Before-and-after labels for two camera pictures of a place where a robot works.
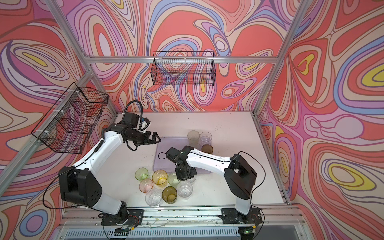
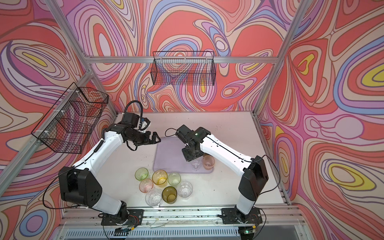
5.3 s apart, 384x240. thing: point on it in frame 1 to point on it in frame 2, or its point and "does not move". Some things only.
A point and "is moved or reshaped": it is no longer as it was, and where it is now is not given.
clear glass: (185, 190) does not move
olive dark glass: (169, 194) does not move
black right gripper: (181, 177) to (189, 158)
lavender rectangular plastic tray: (161, 163) does not move
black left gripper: (148, 141) does not move
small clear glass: (192, 179) is moved or reshaped
